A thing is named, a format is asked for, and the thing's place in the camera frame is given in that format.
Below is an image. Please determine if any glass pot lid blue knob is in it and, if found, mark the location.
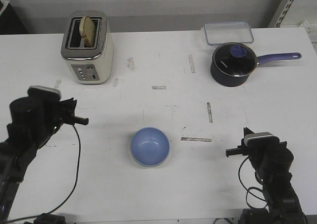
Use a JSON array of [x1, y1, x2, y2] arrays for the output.
[[212, 43, 258, 77]]

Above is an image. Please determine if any dark blue saucepan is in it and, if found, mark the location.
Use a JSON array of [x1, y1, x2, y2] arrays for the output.
[[210, 42, 302, 87]]

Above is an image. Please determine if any blue bowl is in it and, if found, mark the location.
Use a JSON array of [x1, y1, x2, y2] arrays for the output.
[[130, 127, 171, 167]]

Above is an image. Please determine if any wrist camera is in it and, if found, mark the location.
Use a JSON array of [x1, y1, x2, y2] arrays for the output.
[[27, 85, 61, 102], [244, 132, 279, 149]]

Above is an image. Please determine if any slice of toast bread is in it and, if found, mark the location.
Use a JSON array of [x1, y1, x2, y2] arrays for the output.
[[79, 16, 96, 48]]

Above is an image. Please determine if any clear plastic food container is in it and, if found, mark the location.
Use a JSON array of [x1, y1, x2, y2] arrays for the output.
[[204, 21, 254, 46]]

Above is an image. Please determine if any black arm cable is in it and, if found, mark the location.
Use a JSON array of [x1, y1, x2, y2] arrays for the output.
[[238, 156, 269, 211], [0, 123, 81, 222]]

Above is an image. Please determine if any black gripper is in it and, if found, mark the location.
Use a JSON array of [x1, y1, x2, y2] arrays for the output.
[[52, 98, 89, 129], [225, 127, 287, 169]]

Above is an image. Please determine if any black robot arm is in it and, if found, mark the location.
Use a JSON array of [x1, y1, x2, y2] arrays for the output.
[[0, 95, 89, 222], [225, 127, 308, 224]]

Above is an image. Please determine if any white metal shelf rack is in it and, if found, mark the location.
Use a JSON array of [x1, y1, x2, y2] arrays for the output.
[[268, 0, 317, 28]]

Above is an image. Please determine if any cream two-slot toaster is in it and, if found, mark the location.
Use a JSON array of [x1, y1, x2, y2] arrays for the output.
[[60, 10, 114, 85]]

